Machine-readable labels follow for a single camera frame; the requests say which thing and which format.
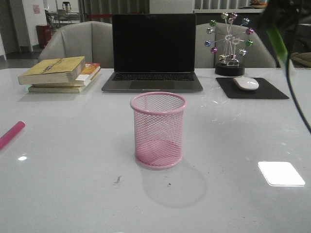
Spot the ferris wheel desk ornament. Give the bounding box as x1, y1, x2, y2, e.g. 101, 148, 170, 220
204, 12, 254, 76

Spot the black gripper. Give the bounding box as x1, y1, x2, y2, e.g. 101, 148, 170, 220
258, 0, 311, 31

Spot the pink marker pen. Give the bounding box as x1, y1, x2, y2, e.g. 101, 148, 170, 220
0, 121, 25, 149

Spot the black mouse pad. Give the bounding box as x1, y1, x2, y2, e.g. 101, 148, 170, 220
216, 78, 289, 100

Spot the black cable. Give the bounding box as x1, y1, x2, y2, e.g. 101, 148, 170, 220
284, 14, 311, 135

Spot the grey laptop black screen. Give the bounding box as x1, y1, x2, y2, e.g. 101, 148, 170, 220
102, 13, 203, 93

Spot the pale bottom book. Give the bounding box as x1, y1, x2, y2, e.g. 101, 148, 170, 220
28, 72, 99, 93

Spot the yellow top book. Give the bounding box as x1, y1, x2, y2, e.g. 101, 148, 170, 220
18, 56, 86, 84

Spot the orange middle book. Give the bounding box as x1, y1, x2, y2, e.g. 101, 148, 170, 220
33, 63, 101, 88

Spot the pink mesh pen holder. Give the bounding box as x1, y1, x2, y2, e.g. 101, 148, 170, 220
130, 92, 187, 168

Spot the red trash bin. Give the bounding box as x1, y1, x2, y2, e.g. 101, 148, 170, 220
36, 25, 52, 49

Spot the grey left armchair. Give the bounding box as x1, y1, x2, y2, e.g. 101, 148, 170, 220
38, 21, 114, 68

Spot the fruit bowl on counter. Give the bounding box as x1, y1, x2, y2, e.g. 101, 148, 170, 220
250, 0, 268, 9

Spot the grey right armchair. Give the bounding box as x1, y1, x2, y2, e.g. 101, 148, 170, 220
195, 22, 276, 68

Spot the grey armchair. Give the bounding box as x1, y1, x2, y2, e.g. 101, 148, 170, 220
38, 21, 114, 68
195, 22, 276, 68

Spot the white computer mouse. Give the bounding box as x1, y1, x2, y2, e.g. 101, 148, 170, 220
233, 77, 259, 91

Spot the green marker pen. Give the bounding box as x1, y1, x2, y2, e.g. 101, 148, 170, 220
266, 24, 288, 67

